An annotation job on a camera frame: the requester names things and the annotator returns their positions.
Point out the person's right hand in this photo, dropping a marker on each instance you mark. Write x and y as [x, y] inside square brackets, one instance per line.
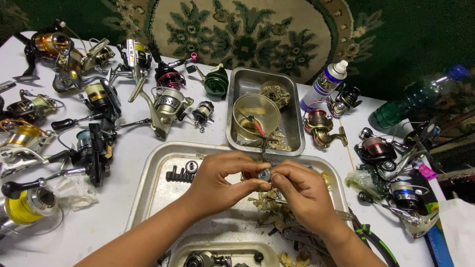
[308, 196]

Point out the person's left hand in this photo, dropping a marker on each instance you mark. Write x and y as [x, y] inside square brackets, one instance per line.
[211, 185]

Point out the small metal gear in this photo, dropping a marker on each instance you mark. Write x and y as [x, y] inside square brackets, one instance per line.
[264, 174]

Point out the round silver gear part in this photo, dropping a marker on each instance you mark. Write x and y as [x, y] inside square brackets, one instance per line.
[191, 167]

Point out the black bit set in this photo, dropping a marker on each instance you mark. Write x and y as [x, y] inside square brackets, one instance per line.
[178, 175]

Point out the heap of dirty scraps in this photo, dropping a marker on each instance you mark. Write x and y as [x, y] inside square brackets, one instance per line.
[269, 207]

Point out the silver folding multitool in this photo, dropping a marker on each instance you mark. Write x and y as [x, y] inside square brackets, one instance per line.
[302, 237]

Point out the large shallow metal tray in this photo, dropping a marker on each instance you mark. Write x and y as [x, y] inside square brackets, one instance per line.
[159, 196]

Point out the crumpled green plastic bag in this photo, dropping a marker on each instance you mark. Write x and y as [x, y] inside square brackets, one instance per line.
[362, 181]

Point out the thin wooden stick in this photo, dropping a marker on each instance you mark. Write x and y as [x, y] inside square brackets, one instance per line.
[347, 148]

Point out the small rounded metal tray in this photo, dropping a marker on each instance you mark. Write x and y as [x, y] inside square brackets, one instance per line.
[222, 248]

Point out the thin metal tweezers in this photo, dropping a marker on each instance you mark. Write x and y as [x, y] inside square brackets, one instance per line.
[264, 148]

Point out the red bronze fishing reel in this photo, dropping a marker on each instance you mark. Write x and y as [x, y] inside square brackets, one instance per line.
[321, 124]

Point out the small black silver reel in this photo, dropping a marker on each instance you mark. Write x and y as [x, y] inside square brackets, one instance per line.
[203, 111]

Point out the dark reel body part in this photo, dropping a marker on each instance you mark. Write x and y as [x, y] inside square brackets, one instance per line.
[202, 259]

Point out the deep rectangular metal tray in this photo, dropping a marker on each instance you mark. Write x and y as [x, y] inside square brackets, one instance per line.
[293, 122]

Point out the black round knob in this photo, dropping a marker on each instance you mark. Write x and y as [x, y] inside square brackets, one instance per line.
[258, 257]

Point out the black reel with red spool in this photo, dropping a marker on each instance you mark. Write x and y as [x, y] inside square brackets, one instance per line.
[374, 150]

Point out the champagne silver fishing reel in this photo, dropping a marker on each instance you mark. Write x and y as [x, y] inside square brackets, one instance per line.
[167, 105]

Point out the clear plastic bowl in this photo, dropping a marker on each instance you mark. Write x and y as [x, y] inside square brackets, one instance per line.
[265, 111]

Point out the silver reel with blue spool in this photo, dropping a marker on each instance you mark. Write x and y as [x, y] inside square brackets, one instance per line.
[406, 193]

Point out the green fishing reel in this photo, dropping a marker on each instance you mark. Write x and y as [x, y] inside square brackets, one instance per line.
[216, 82]

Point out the black silver fishing reel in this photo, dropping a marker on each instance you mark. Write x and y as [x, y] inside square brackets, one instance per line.
[345, 98]

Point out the heap of dry scraps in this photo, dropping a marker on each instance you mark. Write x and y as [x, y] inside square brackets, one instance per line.
[276, 94]

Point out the white blue spray can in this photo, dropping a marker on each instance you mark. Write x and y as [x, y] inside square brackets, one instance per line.
[323, 85]

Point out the black pink fishing reel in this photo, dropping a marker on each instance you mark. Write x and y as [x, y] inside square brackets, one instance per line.
[169, 76]

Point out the pink tag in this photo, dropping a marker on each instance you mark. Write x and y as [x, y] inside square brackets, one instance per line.
[426, 171]

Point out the black reel with blue spool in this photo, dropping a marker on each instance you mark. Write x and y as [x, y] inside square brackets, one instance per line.
[92, 152]

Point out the dark fishing reel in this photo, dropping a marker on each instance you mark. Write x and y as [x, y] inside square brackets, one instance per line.
[423, 133]

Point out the crumpled white tissue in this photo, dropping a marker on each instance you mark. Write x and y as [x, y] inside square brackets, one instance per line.
[76, 193]

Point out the green bottle with blue cap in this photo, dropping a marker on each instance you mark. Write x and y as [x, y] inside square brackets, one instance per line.
[408, 100]

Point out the blue black box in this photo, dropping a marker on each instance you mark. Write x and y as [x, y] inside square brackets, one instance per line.
[439, 244]

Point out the black reel with gold spool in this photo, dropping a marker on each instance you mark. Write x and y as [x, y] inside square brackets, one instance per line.
[100, 96]

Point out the silver yellow fishing reel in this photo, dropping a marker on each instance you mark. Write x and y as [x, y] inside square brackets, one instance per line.
[134, 55]

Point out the white paper sheet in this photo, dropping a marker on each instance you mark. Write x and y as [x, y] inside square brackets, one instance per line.
[460, 233]

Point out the gold silver fishing reel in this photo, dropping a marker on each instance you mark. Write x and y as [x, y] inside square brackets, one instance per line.
[79, 61]

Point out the silver reel with yellow line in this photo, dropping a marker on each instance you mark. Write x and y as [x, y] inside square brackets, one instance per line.
[26, 207]

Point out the white gold fishing reel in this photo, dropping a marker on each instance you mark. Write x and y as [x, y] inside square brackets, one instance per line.
[22, 139]

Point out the olive grey fishing reel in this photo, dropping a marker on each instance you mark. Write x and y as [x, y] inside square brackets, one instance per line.
[33, 105]

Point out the black gold fishing reel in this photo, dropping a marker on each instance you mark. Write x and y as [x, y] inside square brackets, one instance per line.
[46, 42]

